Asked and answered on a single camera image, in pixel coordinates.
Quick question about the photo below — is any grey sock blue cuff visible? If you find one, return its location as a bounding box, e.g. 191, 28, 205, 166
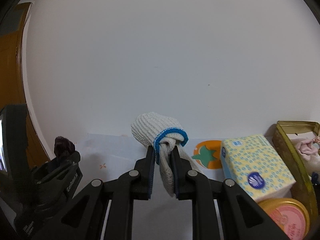
131, 113, 204, 197

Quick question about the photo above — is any brown wooden door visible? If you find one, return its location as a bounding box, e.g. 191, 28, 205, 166
0, 1, 54, 165

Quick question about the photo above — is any yellow patterned tissue pack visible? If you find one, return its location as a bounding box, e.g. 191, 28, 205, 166
221, 134, 296, 203

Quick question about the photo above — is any pink cloth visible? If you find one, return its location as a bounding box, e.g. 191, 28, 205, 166
291, 136, 320, 160

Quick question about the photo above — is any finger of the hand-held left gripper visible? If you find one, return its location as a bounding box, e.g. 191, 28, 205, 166
49, 151, 81, 172

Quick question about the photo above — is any round yellow tin pink lid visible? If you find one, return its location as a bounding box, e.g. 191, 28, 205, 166
257, 197, 310, 240

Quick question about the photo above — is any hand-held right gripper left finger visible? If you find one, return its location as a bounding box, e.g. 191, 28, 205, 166
52, 145, 157, 240

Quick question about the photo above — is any gold rectangular tin box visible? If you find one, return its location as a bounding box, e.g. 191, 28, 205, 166
272, 120, 320, 228

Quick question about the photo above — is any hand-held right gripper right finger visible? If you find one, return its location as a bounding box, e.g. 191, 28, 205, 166
170, 146, 290, 240

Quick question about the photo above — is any dark purple sock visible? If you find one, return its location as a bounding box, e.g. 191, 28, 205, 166
54, 136, 76, 160

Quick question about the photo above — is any white tablecloth orange fruit print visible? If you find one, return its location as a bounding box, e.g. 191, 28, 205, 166
72, 132, 300, 240

